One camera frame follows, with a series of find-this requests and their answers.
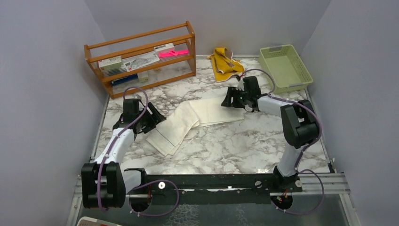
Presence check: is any pink ruler set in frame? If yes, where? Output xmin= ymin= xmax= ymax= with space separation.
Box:
xmin=158 ymin=49 xmax=190 ymax=58

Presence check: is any wooden shelf rack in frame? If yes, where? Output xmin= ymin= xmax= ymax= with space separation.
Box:
xmin=84 ymin=21 xmax=196 ymax=99

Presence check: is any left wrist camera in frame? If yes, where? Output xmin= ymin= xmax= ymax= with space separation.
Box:
xmin=134 ymin=95 xmax=143 ymax=102

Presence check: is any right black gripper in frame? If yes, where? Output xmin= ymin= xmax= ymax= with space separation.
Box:
xmin=221 ymin=86 xmax=250 ymax=108

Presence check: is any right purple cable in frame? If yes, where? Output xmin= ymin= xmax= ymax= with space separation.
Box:
xmin=236 ymin=68 xmax=326 ymax=217

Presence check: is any blue box on shelf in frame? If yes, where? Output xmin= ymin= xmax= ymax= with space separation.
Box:
xmin=110 ymin=74 xmax=138 ymax=86

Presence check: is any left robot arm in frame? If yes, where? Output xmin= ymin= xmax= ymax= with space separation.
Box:
xmin=81 ymin=98 xmax=166 ymax=210

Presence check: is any white pack behind pink ruler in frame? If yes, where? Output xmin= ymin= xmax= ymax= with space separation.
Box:
xmin=154 ymin=43 xmax=175 ymax=54

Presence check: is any purple cable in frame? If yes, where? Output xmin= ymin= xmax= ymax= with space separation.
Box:
xmin=96 ymin=86 xmax=181 ymax=218
xmin=236 ymin=68 xmax=326 ymax=217

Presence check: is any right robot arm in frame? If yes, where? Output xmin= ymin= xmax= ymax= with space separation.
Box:
xmin=221 ymin=76 xmax=322 ymax=192

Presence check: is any white towel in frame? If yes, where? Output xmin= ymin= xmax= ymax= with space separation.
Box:
xmin=146 ymin=97 xmax=244 ymax=156

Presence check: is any clear protractor ruler pack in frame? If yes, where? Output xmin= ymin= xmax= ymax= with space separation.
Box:
xmin=122 ymin=51 xmax=160 ymax=72

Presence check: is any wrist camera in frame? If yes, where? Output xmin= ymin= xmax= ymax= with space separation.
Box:
xmin=236 ymin=74 xmax=245 ymax=91
xmin=134 ymin=95 xmax=143 ymax=102

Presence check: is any green plastic basket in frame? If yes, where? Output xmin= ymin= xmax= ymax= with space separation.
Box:
xmin=258 ymin=44 xmax=313 ymax=94

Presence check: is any small white green box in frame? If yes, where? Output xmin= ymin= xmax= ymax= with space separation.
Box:
xmin=137 ymin=71 xmax=149 ymax=83

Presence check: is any yellow towel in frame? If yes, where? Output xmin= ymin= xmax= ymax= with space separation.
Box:
xmin=207 ymin=47 xmax=245 ymax=82

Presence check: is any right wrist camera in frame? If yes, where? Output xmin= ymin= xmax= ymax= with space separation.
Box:
xmin=236 ymin=74 xmax=245 ymax=91

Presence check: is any white box with red label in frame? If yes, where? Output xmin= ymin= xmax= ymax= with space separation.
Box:
xmin=97 ymin=56 xmax=122 ymax=76

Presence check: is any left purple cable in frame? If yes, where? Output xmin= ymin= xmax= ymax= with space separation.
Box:
xmin=96 ymin=86 xmax=181 ymax=218

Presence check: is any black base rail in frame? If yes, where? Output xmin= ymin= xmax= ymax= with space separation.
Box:
xmin=127 ymin=173 xmax=302 ymax=205

